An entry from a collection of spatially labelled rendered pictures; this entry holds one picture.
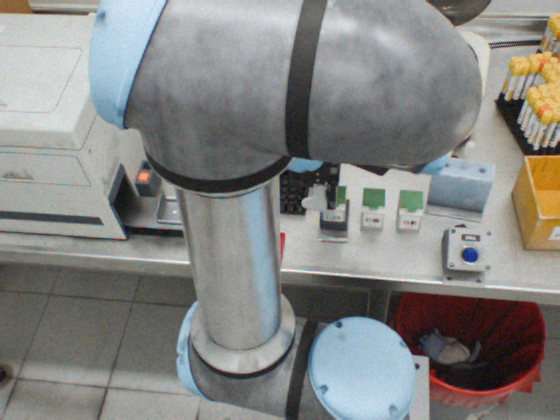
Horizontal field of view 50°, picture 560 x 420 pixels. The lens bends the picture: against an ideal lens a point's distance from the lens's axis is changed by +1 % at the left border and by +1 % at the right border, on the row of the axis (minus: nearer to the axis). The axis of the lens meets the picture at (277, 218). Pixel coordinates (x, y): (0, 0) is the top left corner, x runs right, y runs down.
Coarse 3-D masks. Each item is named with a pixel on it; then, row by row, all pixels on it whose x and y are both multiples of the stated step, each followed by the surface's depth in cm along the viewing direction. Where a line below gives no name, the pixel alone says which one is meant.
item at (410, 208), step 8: (400, 192) 107; (408, 192) 107; (416, 192) 106; (400, 200) 106; (408, 200) 106; (416, 200) 105; (400, 208) 105; (408, 208) 105; (416, 208) 105; (400, 216) 106; (408, 216) 106; (416, 216) 105; (400, 224) 108; (408, 224) 107; (416, 224) 107; (416, 232) 109
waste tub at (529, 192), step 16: (528, 160) 105; (544, 160) 105; (528, 176) 103; (544, 176) 109; (512, 192) 112; (528, 192) 103; (544, 192) 112; (528, 208) 103; (544, 208) 110; (528, 224) 103; (544, 224) 99; (528, 240) 104; (544, 240) 103
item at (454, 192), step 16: (448, 160) 106; (464, 160) 106; (432, 176) 106; (448, 176) 104; (464, 176) 104; (480, 176) 103; (432, 192) 109; (448, 192) 108; (464, 192) 107; (480, 192) 106; (432, 208) 111; (448, 208) 111; (464, 208) 110; (480, 208) 109
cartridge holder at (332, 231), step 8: (320, 216) 109; (320, 224) 109; (328, 224) 108; (336, 224) 108; (344, 224) 108; (320, 232) 109; (328, 232) 109; (336, 232) 109; (344, 232) 109; (320, 240) 110; (328, 240) 109; (336, 240) 109; (344, 240) 109
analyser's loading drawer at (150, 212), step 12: (120, 204) 113; (132, 204) 113; (144, 204) 113; (156, 204) 113; (168, 204) 112; (120, 216) 111; (132, 216) 111; (144, 216) 111; (156, 216) 108; (168, 216) 111; (168, 228) 110; (180, 228) 109
